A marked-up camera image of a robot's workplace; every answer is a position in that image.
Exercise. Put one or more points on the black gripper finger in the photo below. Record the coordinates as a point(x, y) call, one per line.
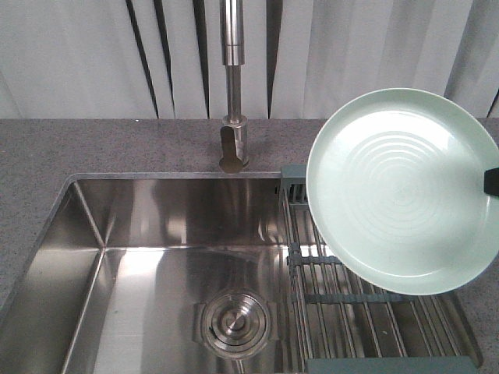
point(491, 182)

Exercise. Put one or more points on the mint green round plate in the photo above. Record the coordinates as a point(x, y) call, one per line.
point(395, 186)

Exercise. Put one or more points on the stainless steel faucet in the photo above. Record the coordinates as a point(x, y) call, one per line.
point(234, 130)

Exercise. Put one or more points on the round steel sink drain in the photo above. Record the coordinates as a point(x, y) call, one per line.
point(235, 324)

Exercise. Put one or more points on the stainless steel sink basin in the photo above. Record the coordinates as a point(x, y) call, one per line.
point(121, 264)

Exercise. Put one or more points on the white pleated curtain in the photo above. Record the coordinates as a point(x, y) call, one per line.
point(303, 59)

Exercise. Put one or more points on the grey wire dish drying rack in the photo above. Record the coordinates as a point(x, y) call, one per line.
point(347, 324)

